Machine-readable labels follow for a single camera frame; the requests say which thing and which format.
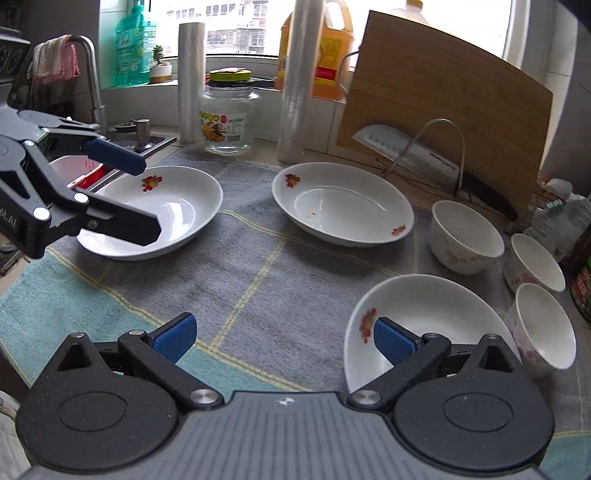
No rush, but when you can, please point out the metal wire rack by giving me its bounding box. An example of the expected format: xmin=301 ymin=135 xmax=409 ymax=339
xmin=376 ymin=119 xmax=467 ymax=199

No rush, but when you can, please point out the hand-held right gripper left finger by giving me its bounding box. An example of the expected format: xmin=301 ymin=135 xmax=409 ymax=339
xmin=55 ymin=313 xmax=222 ymax=413

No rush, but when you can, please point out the window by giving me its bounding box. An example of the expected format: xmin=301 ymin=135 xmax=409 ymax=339
xmin=99 ymin=0 xmax=532 ymax=61

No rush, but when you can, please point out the kitchen knife black handle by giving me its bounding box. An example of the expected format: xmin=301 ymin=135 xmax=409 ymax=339
xmin=352 ymin=124 xmax=519 ymax=222

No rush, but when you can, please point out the bamboo cutting board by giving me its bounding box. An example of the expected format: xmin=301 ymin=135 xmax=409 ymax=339
xmin=336 ymin=10 xmax=554 ymax=232

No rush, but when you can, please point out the oil bottle yellow cap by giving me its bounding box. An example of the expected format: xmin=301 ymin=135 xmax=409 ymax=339
xmin=404 ymin=0 xmax=432 ymax=26

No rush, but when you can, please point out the red basin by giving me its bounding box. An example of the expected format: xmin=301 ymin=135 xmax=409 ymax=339
xmin=74 ymin=168 xmax=112 ymax=190

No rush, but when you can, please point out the grey teal checked cloth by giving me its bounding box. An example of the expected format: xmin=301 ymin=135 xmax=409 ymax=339
xmin=0 ymin=148 xmax=591 ymax=480

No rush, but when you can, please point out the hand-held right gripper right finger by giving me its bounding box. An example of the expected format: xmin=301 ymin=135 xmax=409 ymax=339
xmin=348 ymin=318 xmax=522 ymax=411

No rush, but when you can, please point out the white colander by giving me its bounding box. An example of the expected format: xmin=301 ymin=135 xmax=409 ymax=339
xmin=48 ymin=154 xmax=102 ymax=185

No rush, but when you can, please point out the small potted plant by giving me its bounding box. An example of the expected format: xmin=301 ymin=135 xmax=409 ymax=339
xmin=148 ymin=45 xmax=174 ymax=85

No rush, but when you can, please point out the pink dish cloth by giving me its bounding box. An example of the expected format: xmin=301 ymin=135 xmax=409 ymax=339
xmin=28 ymin=34 xmax=80 ymax=85

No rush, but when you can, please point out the white plastic bag roll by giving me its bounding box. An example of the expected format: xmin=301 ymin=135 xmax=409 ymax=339
xmin=178 ymin=21 xmax=207 ymax=144

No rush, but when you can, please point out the clear plastic wrap roll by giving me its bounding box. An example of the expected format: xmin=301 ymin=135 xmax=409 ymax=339
xmin=276 ymin=0 xmax=326 ymax=164

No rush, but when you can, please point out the large orange oil bottle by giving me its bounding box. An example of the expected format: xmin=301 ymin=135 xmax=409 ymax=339
xmin=274 ymin=0 xmax=354 ymax=100

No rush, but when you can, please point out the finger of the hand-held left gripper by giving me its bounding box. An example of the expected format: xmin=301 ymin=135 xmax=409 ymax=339
xmin=17 ymin=110 xmax=147 ymax=176
xmin=2 ymin=136 xmax=161 ymax=246

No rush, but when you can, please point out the white garment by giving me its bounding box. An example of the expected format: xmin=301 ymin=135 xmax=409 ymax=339
xmin=0 ymin=392 xmax=28 ymax=480

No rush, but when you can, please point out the metal faucet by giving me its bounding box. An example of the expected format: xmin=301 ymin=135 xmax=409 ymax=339
xmin=69 ymin=36 xmax=108 ymax=134

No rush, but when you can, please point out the white food packet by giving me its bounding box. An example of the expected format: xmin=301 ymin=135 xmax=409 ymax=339
xmin=524 ymin=178 xmax=591 ymax=264

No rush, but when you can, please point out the white floral plate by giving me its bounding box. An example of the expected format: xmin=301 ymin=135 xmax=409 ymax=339
xmin=271 ymin=161 xmax=415 ymax=247
xmin=76 ymin=165 xmax=223 ymax=261
xmin=344 ymin=274 xmax=522 ymax=393

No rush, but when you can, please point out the white floral bowl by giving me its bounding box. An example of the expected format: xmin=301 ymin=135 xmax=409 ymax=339
xmin=429 ymin=200 xmax=505 ymax=276
xmin=503 ymin=233 xmax=567 ymax=294
xmin=505 ymin=282 xmax=578 ymax=379

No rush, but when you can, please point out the glass jar yellow green lid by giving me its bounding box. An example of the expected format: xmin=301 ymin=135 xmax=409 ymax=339
xmin=200 ymin=68 xmax=263 ymax=155

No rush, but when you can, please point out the green detergent bottle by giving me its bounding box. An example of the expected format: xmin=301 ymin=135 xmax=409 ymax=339
xmin=114 ymin=0 xmax=158 ymax=88

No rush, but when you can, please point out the small sauce jar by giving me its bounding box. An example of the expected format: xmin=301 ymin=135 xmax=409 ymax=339
xmin=570 ymin=249 xmax=591 ymax=324

